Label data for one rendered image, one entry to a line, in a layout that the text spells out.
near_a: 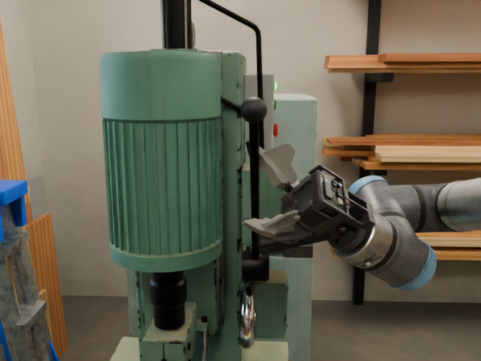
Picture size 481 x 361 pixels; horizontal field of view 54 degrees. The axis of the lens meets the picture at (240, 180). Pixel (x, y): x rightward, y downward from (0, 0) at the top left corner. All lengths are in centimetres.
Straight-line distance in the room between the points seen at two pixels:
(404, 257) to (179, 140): 39
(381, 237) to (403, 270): 8
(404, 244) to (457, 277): 272
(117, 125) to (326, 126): 241
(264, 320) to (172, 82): 53
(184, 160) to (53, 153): 266
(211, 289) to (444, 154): 198
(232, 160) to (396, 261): 35
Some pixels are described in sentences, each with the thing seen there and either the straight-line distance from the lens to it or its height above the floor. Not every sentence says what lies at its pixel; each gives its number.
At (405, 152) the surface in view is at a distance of 264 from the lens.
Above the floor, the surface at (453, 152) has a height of 109.
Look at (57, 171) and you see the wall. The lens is 329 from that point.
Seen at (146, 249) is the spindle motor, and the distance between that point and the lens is 69.
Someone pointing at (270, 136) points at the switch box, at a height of 135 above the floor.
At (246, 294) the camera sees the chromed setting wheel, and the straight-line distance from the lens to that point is 90.
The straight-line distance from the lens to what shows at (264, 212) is 91.
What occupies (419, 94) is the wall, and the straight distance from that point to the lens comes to 312.
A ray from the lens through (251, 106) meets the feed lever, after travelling 61.
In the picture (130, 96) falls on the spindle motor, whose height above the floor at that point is 145.
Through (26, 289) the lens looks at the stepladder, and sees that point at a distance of 171.
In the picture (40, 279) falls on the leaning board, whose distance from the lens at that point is 258.
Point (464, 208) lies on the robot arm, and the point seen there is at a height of 127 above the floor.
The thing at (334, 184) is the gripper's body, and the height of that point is 132.
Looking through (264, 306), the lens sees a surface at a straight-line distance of 96.
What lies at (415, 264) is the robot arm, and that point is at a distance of 80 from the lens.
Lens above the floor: 147
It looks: 12 degrees down
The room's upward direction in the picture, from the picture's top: straight up
